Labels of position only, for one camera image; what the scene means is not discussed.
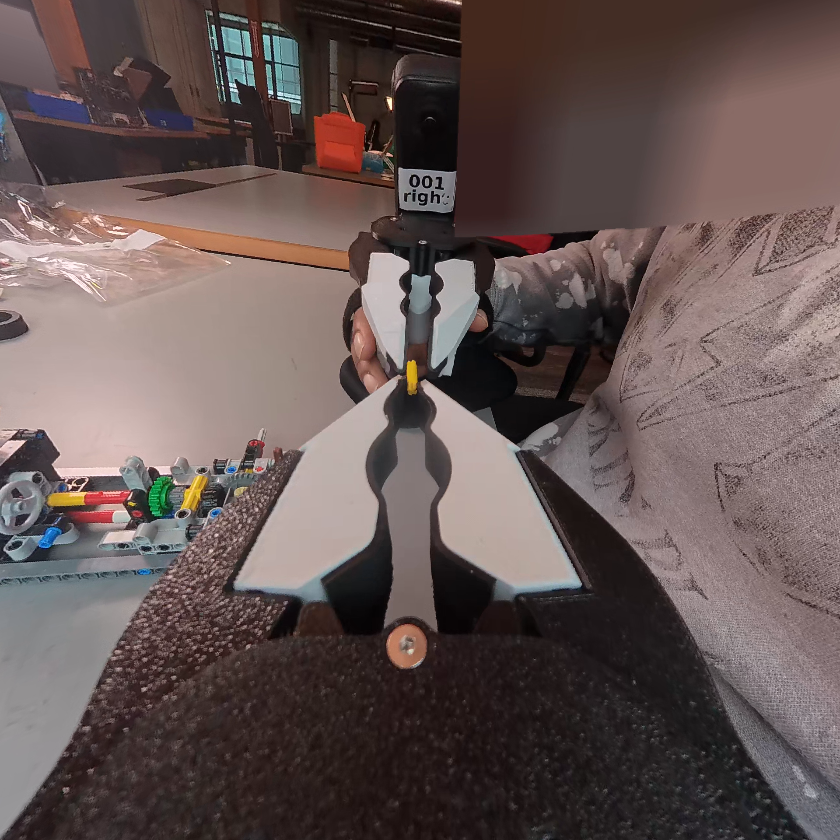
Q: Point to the black background office chair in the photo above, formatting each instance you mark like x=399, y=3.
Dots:
x=253, y=124

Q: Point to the person in grey hoodie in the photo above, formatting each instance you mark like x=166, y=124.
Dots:
x=722, y=459

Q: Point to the small yellow toy brick piece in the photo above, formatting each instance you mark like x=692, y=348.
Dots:
x=411, y=377

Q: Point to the person's right forearm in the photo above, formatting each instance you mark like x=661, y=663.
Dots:
x=564, y=289

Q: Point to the small blue storage bin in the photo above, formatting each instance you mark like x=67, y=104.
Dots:
x=56, y=107
x=167, y=120

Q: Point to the grey desk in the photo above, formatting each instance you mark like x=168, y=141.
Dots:
x=164, y=367

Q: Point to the person's right hand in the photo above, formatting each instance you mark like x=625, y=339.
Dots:
x=366, y=354

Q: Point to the clear plastic bags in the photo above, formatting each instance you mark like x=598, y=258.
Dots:
x=98, y=262

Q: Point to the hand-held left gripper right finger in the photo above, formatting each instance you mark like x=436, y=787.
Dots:
x=502, y=518

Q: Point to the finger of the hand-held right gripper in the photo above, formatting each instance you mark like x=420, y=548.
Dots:
x=384, y=295
x=456, y=302

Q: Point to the wooden workbench shelf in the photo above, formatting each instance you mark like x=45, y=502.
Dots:
x=111, y=131

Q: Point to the black flat mat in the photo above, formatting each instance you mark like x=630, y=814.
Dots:
x=170, y=187

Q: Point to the grey table with wooden edge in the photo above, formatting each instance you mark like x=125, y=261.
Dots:
x=275, y=203

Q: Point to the pile of dark circuit boards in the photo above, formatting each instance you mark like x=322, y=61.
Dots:
x=118, y=92

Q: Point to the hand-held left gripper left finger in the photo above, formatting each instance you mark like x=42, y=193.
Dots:
x=315, y=518

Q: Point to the paned window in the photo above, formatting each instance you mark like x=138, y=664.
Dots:
x=253, y=59

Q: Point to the orange plastic bin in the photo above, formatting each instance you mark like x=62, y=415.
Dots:
x=338, y=144

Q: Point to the toy brick vehicle assembly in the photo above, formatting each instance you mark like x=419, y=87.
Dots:
x=98, y=544

